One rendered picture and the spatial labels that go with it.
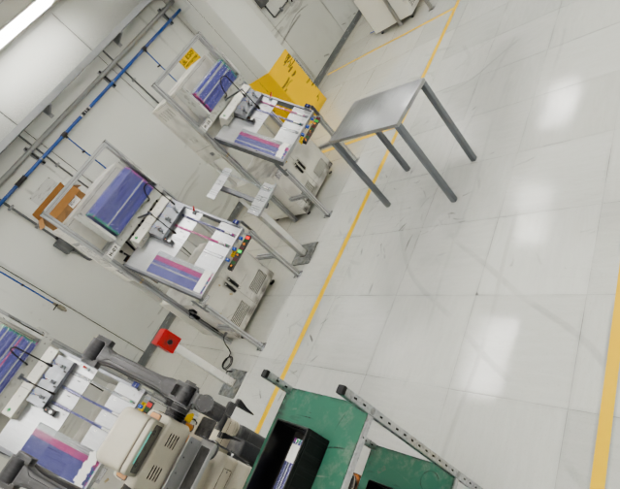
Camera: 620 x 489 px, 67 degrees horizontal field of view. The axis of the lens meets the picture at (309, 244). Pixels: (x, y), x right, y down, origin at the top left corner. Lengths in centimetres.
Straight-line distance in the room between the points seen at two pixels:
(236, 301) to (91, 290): 181
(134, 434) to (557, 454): 173
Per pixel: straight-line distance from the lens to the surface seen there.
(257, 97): 475
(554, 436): 244
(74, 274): 537
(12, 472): 191
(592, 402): 245
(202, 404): 167
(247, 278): 426
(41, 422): 376
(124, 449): 195
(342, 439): 169
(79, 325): 539
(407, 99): 335
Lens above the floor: 217
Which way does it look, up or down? 29 degrees down
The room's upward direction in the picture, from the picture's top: 47 degrees counter-clockwise
